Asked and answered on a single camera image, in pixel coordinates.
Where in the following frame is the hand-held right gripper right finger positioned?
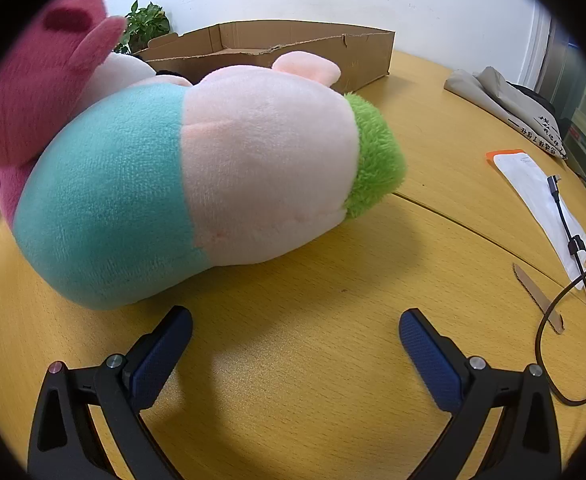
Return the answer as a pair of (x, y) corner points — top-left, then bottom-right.
(398, 308), (564, 480)

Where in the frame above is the black cable with plug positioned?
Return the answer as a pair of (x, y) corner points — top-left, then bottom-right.
(535, 174), (586, 406)

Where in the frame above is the cardboard box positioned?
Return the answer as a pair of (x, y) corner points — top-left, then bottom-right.
(132, 20), (396, 96)

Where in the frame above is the large green potted plant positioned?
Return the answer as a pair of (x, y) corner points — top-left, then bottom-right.
(113, 0), (171, 56)

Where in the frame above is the magenta pink plush toy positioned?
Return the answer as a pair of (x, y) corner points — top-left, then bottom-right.
(0, 0), (156, 228)

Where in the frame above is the teal pink green plush toy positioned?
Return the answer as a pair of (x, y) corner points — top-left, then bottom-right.
(13, 51), (409, 311)

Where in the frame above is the white packet with orange edge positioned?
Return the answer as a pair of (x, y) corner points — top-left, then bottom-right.
(485, 149), (586, 291)

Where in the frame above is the beige cloth bag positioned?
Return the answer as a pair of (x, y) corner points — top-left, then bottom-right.
(444, 66), (571, 161)

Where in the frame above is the serrated cardboard strip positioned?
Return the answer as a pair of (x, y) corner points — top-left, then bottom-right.
(512, 262), (566, 335)

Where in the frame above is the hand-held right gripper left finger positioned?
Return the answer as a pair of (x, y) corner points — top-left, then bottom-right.
(27, 305), (194, 480)

